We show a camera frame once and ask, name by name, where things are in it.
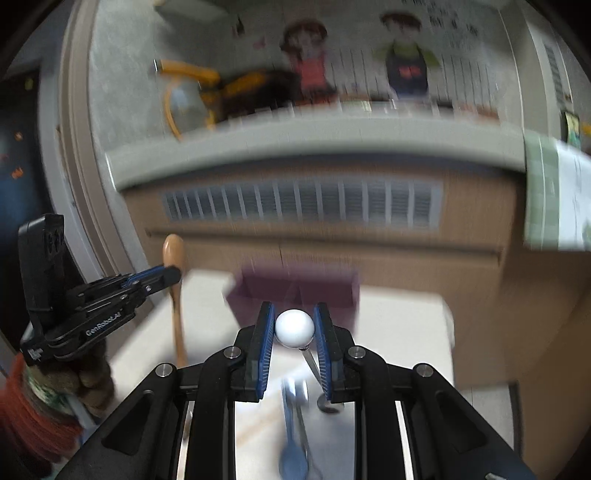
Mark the white vent grille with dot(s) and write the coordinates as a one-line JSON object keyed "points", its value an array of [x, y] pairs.
{"points": [[300, 203]]}

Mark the purple utensil container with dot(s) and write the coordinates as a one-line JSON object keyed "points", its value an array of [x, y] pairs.
{"points": [[295, 288]]}

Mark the glass lid with orange rim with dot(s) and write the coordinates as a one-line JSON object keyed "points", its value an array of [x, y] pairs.
{"points": [[184, 106]]}

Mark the yellow and black packet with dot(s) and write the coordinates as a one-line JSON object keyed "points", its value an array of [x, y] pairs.
{"points": [[572, 129]]}

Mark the blue spoon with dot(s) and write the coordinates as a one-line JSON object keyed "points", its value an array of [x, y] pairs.
{"points": [[293, 461]]}

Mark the person's left hand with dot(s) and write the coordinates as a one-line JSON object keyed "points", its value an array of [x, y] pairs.
{"points": [[92, 383]]}

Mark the white louvred panel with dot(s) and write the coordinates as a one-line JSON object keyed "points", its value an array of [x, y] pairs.
{"points": [[554, 74]]}

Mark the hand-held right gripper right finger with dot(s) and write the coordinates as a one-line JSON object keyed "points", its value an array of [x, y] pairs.
{"points": [[323, 355]]}

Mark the green checked cloth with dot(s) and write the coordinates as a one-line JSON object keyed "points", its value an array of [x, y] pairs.
{"points": [[540, 198]]}

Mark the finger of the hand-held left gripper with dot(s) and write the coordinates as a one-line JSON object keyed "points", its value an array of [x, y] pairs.
{"points": [[157, 276]]}

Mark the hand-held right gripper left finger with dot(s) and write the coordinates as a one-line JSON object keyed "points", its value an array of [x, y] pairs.
{"points": [[262, 355]]}

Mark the cartoon wall poster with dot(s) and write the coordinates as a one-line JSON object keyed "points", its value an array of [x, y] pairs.
{"points": [[406, 60]]}

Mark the wooden spoon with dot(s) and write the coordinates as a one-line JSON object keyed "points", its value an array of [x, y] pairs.
{"points": [[178, 318]]}

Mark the white-headed metal utensil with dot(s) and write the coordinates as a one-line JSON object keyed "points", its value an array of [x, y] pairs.
{"points": [[294, 328]]}

